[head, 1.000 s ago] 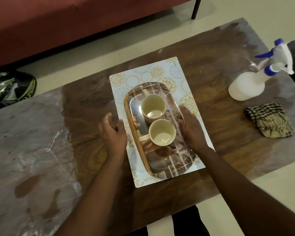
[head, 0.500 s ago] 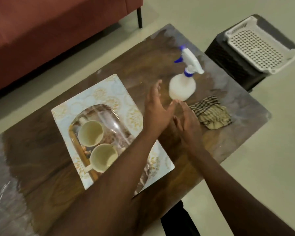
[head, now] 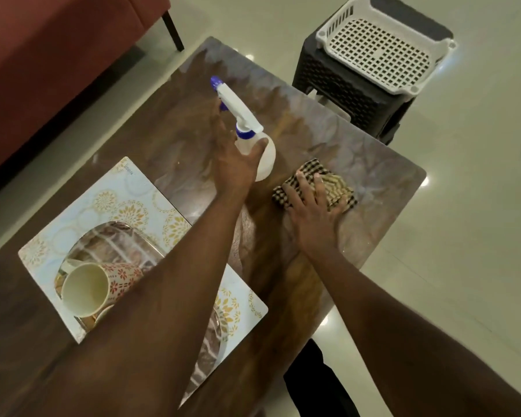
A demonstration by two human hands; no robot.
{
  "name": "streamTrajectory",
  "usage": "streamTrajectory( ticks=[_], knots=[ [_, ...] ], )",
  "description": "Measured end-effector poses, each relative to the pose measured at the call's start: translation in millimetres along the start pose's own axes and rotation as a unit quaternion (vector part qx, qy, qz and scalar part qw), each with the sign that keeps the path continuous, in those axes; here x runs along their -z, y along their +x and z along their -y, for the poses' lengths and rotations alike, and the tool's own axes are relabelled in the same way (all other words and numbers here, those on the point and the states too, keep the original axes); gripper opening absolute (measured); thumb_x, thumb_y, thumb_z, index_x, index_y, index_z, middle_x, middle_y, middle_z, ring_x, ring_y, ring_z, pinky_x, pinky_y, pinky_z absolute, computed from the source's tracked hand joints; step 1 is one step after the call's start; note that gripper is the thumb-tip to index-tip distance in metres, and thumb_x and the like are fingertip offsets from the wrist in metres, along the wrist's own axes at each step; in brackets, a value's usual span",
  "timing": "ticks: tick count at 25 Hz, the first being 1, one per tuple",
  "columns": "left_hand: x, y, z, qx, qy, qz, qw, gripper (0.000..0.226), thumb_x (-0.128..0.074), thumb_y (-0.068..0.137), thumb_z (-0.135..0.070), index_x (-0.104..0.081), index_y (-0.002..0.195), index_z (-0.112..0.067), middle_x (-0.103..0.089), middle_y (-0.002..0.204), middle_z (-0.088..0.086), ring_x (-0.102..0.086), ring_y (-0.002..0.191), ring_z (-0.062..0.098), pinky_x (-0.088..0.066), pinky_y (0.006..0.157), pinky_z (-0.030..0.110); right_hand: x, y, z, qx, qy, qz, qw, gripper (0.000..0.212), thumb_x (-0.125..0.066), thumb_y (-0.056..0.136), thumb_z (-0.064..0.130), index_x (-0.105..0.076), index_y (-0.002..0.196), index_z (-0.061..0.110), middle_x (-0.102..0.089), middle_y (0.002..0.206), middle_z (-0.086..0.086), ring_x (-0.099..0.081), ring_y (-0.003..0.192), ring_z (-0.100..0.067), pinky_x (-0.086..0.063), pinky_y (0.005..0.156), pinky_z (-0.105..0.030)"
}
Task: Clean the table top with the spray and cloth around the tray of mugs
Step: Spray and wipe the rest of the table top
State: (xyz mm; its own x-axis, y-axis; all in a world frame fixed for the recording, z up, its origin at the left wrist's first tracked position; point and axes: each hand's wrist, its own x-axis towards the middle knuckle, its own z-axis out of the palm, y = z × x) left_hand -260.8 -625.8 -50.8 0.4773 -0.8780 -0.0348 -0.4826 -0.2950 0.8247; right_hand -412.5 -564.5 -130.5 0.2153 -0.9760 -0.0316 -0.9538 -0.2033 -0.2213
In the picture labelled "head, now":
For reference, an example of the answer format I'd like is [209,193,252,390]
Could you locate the person's right hand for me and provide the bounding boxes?
[281,171,349,257]

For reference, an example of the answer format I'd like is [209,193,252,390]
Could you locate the person's left hand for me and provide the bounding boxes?
[210,106,270,200]

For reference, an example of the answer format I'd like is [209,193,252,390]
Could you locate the white spray bottle blue nozzle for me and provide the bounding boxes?
[210,75,277,183]

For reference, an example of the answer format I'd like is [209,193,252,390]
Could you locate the brown checked cloth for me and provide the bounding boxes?
[271,158,359,212]

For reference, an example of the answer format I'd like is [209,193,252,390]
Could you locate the white gold-flowered placemat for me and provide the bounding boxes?
[18,156,269,409]

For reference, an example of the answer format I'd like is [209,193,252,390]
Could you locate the brick-pattern tray with gold handles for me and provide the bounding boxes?
[54,221,229,400]

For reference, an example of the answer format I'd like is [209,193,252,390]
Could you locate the cream red-flowered mug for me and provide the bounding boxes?
[60,261,144,319]
[91,304,116,325]

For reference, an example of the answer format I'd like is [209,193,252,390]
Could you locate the person's left forearm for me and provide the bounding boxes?
[24,191,248,417]

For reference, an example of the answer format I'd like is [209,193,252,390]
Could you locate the person's right forearm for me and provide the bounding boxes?
[303,247,521,417]

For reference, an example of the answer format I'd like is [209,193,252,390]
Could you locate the person's black trousers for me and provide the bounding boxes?
[283,338,361,417]

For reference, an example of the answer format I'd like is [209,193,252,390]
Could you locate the dark plastic stool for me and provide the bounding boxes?
[291,0,454,146]

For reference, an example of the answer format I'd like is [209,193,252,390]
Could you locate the white plastic basket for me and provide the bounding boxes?
[315,0,457,97]

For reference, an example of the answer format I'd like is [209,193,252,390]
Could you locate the red sofa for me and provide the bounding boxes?
[0,0,185,183]

